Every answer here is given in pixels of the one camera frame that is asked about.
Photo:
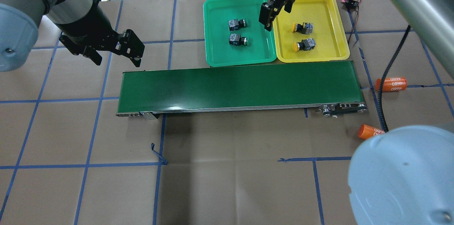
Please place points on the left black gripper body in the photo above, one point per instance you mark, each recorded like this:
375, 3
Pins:
86, 25

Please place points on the yellow push button spare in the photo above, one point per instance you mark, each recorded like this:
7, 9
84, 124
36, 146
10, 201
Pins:
304, 45

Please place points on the green push button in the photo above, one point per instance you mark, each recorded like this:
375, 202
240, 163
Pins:
236, 24

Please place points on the green button with blue base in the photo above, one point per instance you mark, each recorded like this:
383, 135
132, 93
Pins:
237, 40

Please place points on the orange cylinder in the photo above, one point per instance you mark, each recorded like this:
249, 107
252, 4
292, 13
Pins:
365, 132
394, 84

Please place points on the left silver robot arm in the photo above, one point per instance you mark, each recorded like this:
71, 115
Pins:
20, 20

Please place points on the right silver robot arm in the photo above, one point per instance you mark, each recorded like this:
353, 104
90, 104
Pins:
404, 176

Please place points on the yellow plastic tray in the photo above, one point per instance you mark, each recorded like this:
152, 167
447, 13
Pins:
328, 32

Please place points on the green plastic tray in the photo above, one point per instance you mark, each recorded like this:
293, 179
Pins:
219, 53

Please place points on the small black circuit board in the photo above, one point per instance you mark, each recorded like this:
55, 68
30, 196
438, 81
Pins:
350, 4

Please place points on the green conveyor belt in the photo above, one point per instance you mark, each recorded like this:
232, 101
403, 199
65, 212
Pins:
332, 87

